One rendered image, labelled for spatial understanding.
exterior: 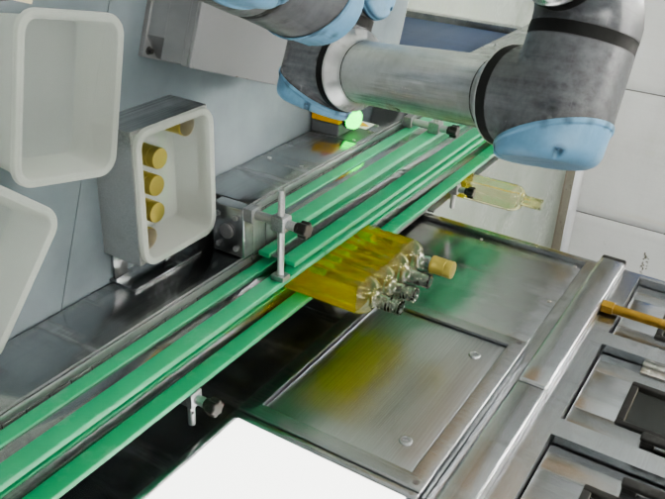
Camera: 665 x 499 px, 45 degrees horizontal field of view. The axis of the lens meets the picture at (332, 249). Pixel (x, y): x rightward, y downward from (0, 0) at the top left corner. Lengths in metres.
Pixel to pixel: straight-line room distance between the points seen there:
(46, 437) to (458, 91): 0.66
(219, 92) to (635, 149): 6.19
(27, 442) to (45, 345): 0.18
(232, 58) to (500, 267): 0.89
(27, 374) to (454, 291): 0.97
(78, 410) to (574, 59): 0.75
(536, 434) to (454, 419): 0.15
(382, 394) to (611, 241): 6.46
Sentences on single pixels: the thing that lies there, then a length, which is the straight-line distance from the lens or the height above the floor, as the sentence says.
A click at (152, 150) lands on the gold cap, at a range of 1.26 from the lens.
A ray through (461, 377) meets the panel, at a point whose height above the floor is 1.25.
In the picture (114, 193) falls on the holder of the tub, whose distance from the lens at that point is 1.25.
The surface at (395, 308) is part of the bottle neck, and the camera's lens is 1.38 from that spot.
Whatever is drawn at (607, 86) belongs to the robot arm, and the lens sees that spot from 0.87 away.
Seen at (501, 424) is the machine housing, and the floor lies 1.36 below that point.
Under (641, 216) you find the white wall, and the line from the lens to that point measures 7.61.
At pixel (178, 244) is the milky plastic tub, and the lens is 1.31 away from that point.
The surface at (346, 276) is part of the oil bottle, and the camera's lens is 1.41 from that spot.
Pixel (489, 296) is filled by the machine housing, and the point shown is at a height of 1.17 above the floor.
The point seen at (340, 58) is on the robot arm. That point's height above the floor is 1.09.
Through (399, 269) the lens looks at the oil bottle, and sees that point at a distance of 1.48.
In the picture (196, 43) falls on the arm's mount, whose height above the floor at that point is 0.85.
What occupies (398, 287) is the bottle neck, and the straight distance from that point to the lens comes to 1.44.
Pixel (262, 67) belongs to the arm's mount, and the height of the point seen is 0.85.
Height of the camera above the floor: 1.63
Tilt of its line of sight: 27 degrees down
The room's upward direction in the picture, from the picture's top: 108 degrees clockwise
